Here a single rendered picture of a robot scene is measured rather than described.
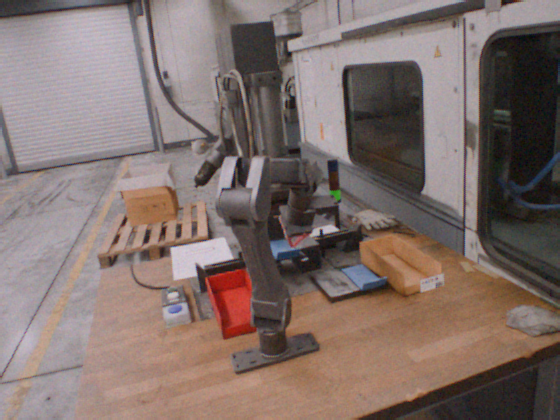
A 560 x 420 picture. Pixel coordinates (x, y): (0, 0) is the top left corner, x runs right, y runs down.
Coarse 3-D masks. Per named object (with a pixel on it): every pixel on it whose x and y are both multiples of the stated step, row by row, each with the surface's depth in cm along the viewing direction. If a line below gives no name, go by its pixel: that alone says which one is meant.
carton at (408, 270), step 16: (368, 240) 138; (384, 240) 140; (400, 240) 136; (368, 256) 133; (384, 256) 141; (400, 256) 138; (416, 256) 128; (384, 272) 125; (400, 272) 116; (416, 272) 128; (432, 272) 122; (400, 288) 117; (416, 288) 117; (432, 288) 119
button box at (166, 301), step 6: (132, 264) 162; (132, 270) 152; (132, 276) 148; (138, 282) 143; (150, 288) 139; (156, 288) 138; (162, 288) 137; (168, 288) 131; (180, 288) 130; (162, 294) 128; (168, 294) 127; (180, 294) 127; (162, 300) 125; (168, 300) 124; (174, 300) 124; (180, 300) 123; (186, 300) 124; (162, 306) 122
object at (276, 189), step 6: (276, 186) 131; (276, 192) 126; (282, 192) 127; (288, 192) 128; (276, 198) 127; (282, 198) 127; (276, 204) 129; (282, 204) 129; (270, 210) 128; (276, 210) 129; (270, 216) 129; (276, 216) 133
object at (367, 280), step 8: (344, 272) 130; (352, 272) 129; (368, 272) 128; (352, 280) 124; (360, 280) 124; (368, 280) 123; (376, 280) 118; (384, 280) 119; (360, 288) 119; (368, 288) 119
